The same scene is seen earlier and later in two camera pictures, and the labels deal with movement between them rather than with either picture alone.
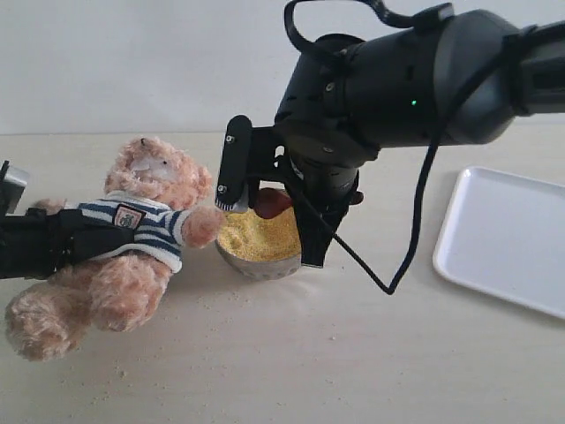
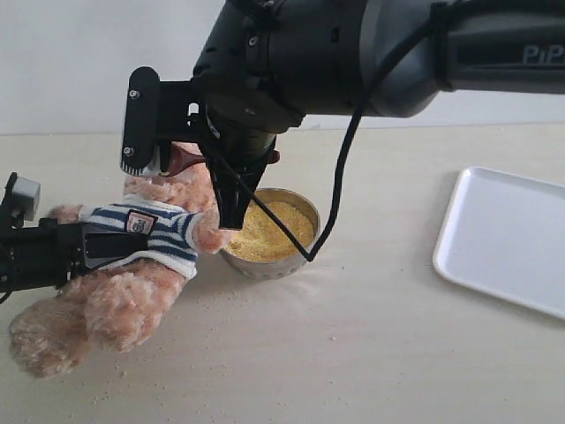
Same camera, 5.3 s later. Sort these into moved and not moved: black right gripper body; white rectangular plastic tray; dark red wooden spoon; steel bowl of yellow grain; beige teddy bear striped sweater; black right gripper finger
Moved: black right gripper finger; black right gripper body; dark red wooden spoon; beige teddy bear striped sweater
Not moved: white rectangular plastic tray; steel bowl of yellow grain
